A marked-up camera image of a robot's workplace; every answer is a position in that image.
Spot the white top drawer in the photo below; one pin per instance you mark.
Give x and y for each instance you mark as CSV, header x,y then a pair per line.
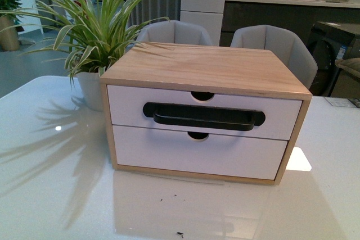
x,y
126,108

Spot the white drawer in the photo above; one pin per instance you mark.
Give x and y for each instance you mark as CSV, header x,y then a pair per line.
x,y
126,108
217,154

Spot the black drawer handle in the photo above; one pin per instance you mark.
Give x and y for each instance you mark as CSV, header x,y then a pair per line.
x,y
204,116

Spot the wooden drawer cabinet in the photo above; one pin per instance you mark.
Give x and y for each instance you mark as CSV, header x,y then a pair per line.
x,y
205,71

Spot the white bottom drawer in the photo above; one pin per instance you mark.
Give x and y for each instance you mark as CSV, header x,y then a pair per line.
x,y
217,154

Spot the left grey chair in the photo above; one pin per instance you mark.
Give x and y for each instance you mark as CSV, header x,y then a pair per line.
x,y
175,31

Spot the grey chair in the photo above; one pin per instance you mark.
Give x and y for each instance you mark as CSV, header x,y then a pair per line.
x,y
175,31
286,45

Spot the white plant pot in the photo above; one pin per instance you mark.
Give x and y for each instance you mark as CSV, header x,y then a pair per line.
x,y
90,86

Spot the green spider plant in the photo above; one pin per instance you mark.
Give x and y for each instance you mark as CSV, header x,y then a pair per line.
x,y
92,35

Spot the right grey chair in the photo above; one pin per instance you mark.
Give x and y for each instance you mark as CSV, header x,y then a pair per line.
x,y
286,45

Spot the grey kitchen counter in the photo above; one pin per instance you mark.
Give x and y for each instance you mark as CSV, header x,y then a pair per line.
x,y
297,18

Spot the dark card on table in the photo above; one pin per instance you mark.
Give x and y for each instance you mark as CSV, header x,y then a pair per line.
x,y
343,102

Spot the black washing machine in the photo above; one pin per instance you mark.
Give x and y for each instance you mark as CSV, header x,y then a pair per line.
x,y
328,42

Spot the beige cushion at right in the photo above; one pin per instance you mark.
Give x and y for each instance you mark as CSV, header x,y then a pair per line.
x,y
351,65

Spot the gold background planter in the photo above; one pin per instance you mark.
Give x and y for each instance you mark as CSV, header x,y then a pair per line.
x,y
9,36

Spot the background potted plant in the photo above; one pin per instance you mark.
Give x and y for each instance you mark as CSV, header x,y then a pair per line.
x,y
8,7

